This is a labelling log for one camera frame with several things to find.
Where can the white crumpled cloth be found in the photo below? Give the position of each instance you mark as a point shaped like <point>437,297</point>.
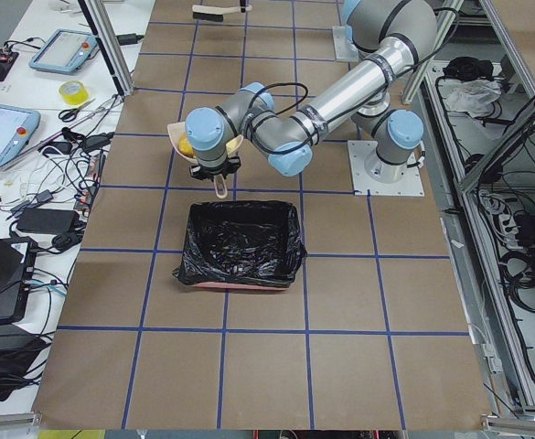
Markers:
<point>475,97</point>

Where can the beige plastic dustpan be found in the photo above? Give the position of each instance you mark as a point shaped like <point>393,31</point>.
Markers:
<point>210,147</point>

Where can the blue teach pendant far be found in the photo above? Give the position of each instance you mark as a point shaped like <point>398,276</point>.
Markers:
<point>65,52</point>

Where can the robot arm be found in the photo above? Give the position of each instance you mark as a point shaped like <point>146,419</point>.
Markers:
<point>392,37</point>

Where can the black power brick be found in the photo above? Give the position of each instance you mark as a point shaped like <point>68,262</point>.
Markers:
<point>47,221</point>

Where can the aluminium frame rail right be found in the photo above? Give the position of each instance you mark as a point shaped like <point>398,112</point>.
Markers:
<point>486,169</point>

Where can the bin with black bag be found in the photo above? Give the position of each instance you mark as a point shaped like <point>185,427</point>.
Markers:
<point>242,244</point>

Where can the blue teach pendant near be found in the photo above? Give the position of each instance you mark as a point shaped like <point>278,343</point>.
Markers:
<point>16,127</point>

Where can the yellow tape roll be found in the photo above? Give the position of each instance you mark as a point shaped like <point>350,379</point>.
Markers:
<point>73,92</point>

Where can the white brush black bristles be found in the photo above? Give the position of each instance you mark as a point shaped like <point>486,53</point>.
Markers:
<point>213,13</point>

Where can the blue teach pendant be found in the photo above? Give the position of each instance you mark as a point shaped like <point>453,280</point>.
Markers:
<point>16,127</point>
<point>65,52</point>

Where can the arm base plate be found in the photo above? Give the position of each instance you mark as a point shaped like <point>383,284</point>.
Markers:
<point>345,49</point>
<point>372,177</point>

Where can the aluminium frame post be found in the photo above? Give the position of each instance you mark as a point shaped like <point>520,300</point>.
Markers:
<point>100,25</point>

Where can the brown potato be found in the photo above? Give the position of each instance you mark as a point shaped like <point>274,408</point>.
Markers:
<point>185,147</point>

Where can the black scissors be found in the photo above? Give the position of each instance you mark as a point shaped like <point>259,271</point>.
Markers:
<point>71,114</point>

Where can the black laptop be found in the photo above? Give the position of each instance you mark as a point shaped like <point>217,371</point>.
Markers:
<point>17,261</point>

